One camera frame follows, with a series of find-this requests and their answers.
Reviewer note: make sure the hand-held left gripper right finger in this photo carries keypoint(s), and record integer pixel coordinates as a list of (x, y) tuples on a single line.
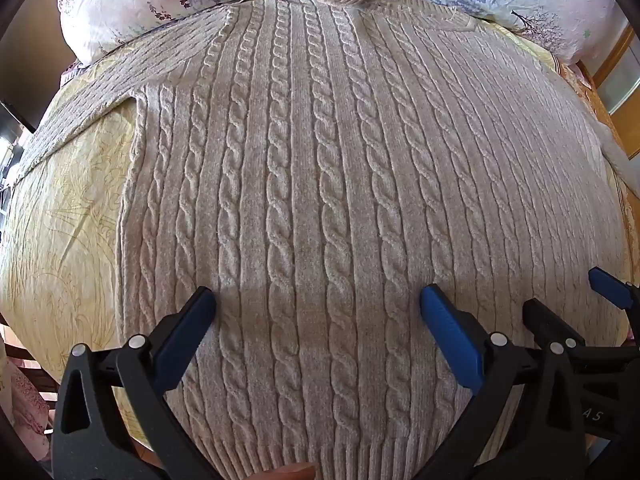
[(450, 340)]

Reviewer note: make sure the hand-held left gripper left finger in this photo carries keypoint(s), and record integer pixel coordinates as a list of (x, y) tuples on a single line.
[(186, 337)]

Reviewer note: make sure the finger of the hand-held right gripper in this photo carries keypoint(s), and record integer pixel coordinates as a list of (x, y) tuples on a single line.
[(612, 290), (542, 317)]

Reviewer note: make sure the person's left hand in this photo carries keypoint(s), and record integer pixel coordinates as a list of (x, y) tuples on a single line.
[(285, 472)]

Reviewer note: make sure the white fluffy blanket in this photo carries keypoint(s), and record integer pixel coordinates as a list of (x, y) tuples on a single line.
[(620, 160)]

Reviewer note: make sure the pink floral cloth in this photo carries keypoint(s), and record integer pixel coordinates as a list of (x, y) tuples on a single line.
[(25, 400)]

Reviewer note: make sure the yellow patterned bed sheet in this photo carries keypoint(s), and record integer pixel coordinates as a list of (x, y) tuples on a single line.
[(65, 210)]

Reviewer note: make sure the black flat panel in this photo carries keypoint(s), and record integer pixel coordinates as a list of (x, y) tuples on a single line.
[(12, 115)]

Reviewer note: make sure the white pillow with blue flowers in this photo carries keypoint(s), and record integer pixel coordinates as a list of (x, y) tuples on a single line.
[(525, 0)]

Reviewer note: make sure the white pillow with purple sprigs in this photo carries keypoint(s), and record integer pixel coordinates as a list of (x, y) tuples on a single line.
[(150, 0)]

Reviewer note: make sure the wooden cabinet frame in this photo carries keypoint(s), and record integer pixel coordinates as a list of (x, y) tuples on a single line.
[(617, 67)]

